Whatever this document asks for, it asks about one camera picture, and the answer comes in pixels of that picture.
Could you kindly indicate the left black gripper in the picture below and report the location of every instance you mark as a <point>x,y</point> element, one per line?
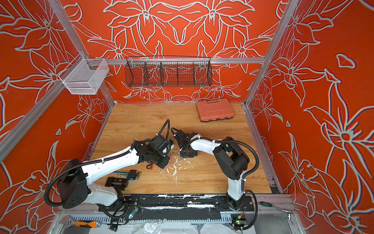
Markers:
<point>163,165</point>

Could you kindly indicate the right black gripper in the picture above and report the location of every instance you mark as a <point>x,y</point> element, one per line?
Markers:
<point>183,152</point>

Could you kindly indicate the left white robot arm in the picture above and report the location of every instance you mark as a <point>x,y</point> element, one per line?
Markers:
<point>76,184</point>

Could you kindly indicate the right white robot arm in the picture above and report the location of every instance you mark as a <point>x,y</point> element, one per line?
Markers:
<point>236,159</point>

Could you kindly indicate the red plastic tool case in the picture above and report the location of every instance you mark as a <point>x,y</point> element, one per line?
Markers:
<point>214,110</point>

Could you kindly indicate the black connector with coloured wires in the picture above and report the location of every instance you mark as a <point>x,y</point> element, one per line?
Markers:
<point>129,175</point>

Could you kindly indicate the black wire wall basket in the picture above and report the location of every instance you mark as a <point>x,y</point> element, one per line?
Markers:
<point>168,72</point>

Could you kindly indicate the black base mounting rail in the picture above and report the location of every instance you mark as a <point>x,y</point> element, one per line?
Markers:
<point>216,202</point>

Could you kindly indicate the white mesh wall basket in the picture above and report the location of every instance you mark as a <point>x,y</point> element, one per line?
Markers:
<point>82,78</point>

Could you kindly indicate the green handled screwdriver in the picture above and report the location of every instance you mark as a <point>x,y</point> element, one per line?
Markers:
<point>266,204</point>

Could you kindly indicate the orange handled adjustable wrench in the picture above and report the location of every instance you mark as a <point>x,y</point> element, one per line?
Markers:
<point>68,221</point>

